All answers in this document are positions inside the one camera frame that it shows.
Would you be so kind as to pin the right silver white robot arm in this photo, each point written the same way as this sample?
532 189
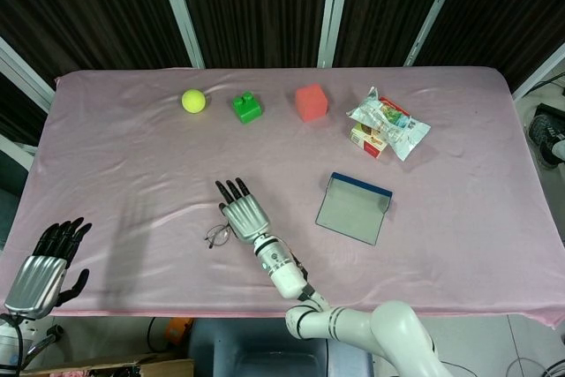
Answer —
353 321

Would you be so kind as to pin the blue grey chair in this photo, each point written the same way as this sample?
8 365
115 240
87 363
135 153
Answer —
247 350

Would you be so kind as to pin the orange object under table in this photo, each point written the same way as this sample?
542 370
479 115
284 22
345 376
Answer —
176 333

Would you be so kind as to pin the red white cardboard box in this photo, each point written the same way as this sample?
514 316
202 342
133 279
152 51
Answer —
371 145

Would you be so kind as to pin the black flat device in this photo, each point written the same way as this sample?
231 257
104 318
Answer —
549 111

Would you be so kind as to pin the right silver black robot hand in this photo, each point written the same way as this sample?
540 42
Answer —
247 218

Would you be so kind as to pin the dark blue rectangular box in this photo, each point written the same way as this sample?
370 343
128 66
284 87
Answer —
351 213

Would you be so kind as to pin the brown cardboard carton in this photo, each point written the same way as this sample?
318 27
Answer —
110 368

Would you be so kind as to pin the crumpled silver snack bag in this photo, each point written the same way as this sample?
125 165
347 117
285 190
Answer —
393 125

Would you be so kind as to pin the black sneaker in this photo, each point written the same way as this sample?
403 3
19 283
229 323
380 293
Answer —
543 136

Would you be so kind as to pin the green toy building block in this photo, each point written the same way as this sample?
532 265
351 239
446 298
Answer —
246 110

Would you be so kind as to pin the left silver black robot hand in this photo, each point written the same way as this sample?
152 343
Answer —
35 282

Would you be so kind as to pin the red foam cube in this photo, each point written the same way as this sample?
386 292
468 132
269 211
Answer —
311 103

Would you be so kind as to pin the white frame post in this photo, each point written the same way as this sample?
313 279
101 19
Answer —
15 146
181 10
434 10
536 72
332 10
24 74

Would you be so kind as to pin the thin-framed eyeglasses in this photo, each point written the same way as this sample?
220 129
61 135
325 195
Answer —
217 239

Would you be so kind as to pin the pink tablecloth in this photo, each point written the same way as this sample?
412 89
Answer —
132 174

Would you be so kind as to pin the yellow tennis ball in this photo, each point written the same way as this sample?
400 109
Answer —
193 101

